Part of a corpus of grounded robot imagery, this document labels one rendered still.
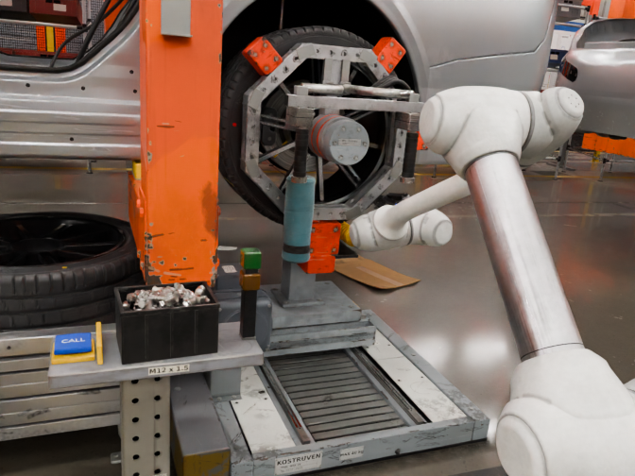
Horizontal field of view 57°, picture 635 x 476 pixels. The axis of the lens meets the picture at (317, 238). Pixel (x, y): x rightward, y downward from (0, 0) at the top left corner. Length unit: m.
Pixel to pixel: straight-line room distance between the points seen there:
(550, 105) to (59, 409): 1.33
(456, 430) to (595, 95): 2.81
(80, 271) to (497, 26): 1.62
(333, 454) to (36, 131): 1.23
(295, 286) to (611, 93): 2.62
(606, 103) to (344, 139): 2.65
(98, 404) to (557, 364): 1.13
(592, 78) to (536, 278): 3.27
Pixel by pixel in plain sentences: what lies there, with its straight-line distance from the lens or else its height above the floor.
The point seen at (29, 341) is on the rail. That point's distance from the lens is 1.55.
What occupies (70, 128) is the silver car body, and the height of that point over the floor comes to 0.83.
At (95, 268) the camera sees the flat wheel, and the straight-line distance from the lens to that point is 1.65.
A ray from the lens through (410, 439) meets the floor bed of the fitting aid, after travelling 1.78.
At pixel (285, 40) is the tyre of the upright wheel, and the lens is 1.86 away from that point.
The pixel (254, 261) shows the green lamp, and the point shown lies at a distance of 1.27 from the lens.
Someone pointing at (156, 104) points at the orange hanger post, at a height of 0.95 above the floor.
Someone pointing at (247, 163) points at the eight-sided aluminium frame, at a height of 0.76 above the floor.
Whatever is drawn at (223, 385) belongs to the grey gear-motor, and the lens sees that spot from 1.82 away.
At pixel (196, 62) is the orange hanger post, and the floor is 1.04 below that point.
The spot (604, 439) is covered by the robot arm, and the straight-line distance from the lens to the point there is 0.94.
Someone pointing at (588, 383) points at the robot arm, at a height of 0.64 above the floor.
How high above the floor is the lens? 1.06
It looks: 16 degrees down
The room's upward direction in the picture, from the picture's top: 5 degrees clockwise
